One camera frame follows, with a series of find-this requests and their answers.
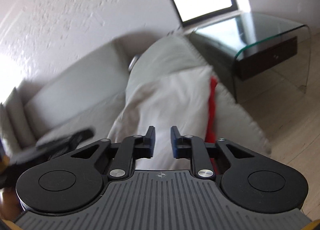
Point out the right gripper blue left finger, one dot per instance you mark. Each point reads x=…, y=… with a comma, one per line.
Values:
x=125, y=154

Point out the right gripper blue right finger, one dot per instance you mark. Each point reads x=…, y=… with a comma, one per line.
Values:
x=196, y=150

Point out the white t-shirt with script print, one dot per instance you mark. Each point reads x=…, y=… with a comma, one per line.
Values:
x=179, y=99

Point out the red garment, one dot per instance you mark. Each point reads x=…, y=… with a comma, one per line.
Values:
x=210, y=133

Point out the front grey-green cushion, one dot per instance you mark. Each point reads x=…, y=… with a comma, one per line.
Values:
x=8, y=138

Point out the grey-green cushion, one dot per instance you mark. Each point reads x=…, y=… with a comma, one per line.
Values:
x=18, y=120
x=8, y=138

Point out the rear grey-green cushion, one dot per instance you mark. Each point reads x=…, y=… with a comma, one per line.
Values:
x=18, y=120

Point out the grey-green sofa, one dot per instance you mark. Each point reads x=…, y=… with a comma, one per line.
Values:
x=93, y=92

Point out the small white device on sofa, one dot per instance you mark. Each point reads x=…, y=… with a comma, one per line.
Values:
x=133, y=62

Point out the glass side table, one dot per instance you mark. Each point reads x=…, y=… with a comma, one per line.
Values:
x=242, y=47

